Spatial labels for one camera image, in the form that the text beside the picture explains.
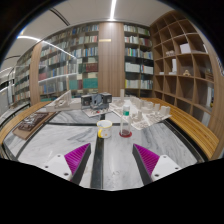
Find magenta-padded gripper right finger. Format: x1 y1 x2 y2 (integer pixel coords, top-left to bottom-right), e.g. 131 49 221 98
131 143 183 186

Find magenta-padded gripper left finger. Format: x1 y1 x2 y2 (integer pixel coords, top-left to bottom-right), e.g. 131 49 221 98
42 142 92 186

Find clear plastic bottle green label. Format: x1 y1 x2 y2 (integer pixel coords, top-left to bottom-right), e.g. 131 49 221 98
119 104 132 137

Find flat round red coaster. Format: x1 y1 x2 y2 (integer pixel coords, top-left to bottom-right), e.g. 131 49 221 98
118 130 133 139

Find curved wooden bench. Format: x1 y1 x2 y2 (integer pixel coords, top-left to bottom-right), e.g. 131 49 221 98
141 96 220 161
0 101 53 145

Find brown relief model board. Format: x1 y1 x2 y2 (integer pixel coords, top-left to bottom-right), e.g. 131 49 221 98
12 111 57 141

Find white city block model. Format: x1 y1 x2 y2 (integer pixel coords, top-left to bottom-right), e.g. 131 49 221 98
108 95 173 131

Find white building model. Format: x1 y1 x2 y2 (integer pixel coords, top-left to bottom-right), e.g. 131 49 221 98
45 89 83 113

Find dark grey building model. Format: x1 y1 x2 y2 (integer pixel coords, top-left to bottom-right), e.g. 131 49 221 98
80 91 114 119

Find wooden cubby shelf unit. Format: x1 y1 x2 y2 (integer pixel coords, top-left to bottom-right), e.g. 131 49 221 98
149 9 224 128

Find wide bookshelf unit with books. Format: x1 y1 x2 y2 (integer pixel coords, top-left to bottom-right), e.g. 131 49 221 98
13 22 100 103

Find narrow bookshelf unit with books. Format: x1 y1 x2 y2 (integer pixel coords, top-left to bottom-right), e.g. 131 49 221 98
123 23 155 99

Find straight ceiling light strip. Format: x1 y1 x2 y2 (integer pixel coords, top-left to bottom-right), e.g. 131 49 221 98
109 0 118 21

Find white mug yellow handle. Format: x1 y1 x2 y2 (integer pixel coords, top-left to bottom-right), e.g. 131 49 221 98
96 119 114 140

